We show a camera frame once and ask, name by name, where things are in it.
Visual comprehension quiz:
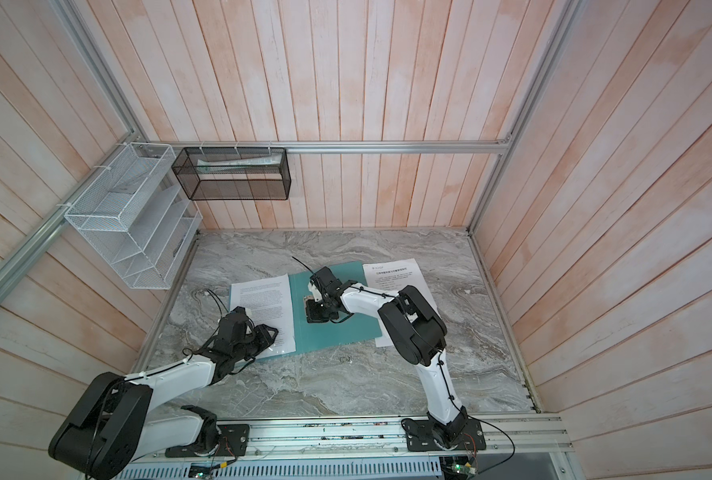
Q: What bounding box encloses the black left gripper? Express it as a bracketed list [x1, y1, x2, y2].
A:
[233, 324, 280, 362]

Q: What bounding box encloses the green file folder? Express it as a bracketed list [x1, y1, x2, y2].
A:
[260, 271, 382, 359]

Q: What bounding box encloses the printed paper sheet dense text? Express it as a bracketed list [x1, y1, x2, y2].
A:
[230, 275, 297, 359]

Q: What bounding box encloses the printed paper sheet with title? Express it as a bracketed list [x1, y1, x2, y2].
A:
[363, 257, 440, 349]

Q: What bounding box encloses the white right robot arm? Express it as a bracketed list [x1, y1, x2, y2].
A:
[305, 267, 469, 449]

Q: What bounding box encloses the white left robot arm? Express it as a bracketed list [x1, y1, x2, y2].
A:
[48, 307, 279, 479]

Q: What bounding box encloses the black mesh basket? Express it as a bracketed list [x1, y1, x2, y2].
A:
[172, 146, 292, 201]

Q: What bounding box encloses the paper inside black basket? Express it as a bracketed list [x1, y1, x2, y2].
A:
[196, 154, 283, 175]

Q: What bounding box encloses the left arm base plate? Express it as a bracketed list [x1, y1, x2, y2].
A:
[165, 423, 251, 458]

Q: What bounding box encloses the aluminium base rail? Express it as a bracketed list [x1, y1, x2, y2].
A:
[150, 413, 574, 463]

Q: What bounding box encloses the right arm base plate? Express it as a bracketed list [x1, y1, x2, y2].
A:
[401, 418, 487, 452]

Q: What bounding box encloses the white wire mesh shelf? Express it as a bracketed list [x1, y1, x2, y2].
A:
[66, 143, 203, 290]

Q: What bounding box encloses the horizontal aluminium frame bar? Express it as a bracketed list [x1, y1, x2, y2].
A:
[165, 140, 510, 154]

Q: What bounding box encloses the left aluminium frame bar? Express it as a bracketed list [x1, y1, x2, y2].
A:
[0, 132, 142, 306]

